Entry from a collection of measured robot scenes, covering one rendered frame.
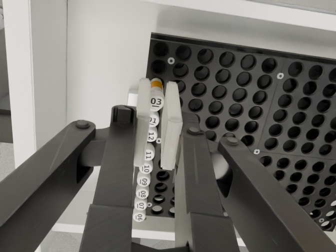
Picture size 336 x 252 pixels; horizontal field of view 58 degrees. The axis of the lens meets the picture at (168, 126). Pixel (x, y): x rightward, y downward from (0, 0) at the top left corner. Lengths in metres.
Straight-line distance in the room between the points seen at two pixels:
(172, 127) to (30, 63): 0.12
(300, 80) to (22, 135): 0.23
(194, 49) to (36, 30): 0.12
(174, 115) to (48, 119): 0.15
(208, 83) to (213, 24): 0.08
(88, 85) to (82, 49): 0.04
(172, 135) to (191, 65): 0.11
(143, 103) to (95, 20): 0.16
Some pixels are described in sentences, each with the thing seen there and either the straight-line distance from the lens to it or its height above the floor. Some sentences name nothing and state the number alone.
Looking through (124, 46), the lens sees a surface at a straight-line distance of 0.31.
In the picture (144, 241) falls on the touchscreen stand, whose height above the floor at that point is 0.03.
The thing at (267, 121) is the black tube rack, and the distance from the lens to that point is 0.29.
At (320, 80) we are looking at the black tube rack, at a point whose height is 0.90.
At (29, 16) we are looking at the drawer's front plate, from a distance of 0.23.
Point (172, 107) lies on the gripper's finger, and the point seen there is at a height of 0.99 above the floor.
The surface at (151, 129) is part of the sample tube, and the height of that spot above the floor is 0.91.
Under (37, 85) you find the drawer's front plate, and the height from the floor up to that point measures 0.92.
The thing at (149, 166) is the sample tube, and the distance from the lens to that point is 0.28.
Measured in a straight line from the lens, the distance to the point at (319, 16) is 0.28.
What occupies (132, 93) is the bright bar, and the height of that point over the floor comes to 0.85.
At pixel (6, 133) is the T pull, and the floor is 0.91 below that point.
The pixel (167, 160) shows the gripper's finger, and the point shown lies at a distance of 0.16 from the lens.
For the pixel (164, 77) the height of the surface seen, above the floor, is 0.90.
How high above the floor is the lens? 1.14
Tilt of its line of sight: 65 degrees down
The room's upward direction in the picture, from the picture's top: 175 degrees clockwise
